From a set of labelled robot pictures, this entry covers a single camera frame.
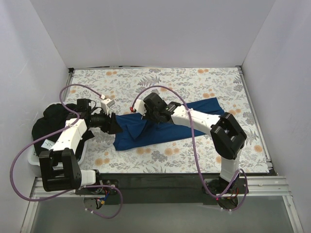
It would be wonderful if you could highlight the blue t shirt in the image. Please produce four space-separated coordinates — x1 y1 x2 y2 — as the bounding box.
113 98 225 151

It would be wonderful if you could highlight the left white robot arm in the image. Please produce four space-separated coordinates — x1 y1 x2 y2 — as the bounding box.
39 97 122 194

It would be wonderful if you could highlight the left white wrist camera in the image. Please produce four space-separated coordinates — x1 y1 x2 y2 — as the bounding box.
101 99 115 115

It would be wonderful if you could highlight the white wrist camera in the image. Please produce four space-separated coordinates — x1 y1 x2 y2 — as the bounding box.
101 99 115 115
130 99 146 116

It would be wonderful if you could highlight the white plastic basket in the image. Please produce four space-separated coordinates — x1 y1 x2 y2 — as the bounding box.
28 141 88 166

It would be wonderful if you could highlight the floral table cloth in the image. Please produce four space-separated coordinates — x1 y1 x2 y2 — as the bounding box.
66 67 272 173

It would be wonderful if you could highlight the white paper label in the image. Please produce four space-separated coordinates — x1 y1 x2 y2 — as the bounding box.
41 139 55 150

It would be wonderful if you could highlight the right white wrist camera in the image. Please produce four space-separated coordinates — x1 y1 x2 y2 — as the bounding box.
130 99 146 116

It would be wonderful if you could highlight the aluminium frame rail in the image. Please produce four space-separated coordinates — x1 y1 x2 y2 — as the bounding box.
21 175 303 233

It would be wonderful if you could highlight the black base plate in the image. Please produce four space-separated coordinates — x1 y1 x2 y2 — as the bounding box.
75 172 250 206

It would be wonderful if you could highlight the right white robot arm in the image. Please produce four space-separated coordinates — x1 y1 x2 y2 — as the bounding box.
134 93 247 197

